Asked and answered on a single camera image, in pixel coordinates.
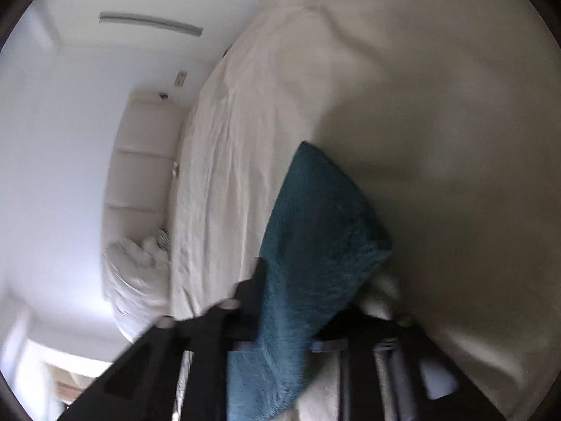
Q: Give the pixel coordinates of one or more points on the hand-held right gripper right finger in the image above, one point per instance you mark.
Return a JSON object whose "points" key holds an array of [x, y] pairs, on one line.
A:
{"points": [[366, 342]]}

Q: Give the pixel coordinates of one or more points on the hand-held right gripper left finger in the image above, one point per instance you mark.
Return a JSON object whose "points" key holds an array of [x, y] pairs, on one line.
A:
{"points": [[245, 309]]}

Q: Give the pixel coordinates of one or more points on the teal fleece cloth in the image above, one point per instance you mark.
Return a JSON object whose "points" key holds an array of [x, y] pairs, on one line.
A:
{"points": [[315, 237]]}

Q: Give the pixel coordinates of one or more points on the black and white striped item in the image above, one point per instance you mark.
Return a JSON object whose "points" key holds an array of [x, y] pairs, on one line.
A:
{"points": [[162, 237]]}

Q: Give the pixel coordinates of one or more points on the white pillow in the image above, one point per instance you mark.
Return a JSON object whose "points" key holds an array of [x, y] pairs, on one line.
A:
{"points": [[131, 285]]}

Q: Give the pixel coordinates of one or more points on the beige headboard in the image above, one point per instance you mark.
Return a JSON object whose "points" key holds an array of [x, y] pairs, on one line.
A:
{"points": [[140, 175]]}

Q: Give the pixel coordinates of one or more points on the bed with white sheet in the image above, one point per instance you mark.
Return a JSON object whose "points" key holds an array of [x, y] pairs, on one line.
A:
{"points": [[394, 96]]}

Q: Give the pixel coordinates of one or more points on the long ceiling light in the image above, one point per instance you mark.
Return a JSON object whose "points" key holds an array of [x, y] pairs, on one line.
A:
{"points": [[149, 22]]}

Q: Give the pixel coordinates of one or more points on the wall socket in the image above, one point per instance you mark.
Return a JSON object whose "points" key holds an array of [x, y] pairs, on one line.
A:
{"points": [[180, 78]]}

